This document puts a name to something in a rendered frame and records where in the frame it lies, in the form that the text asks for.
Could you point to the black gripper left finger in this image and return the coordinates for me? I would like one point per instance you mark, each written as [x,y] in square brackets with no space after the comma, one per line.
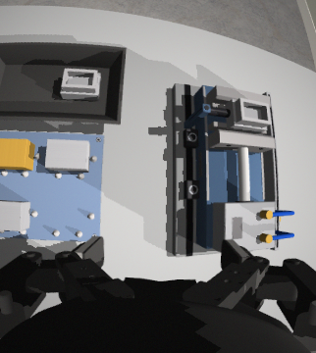
[25,281]

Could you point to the yellow rectangular block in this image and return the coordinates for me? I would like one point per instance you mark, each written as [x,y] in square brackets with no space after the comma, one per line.
[16,154]

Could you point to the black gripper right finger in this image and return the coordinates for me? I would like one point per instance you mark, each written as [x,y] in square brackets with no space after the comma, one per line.
[238,281]

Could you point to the white rectangular part with pocket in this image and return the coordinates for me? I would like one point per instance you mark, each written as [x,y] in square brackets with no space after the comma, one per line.
[77,84]

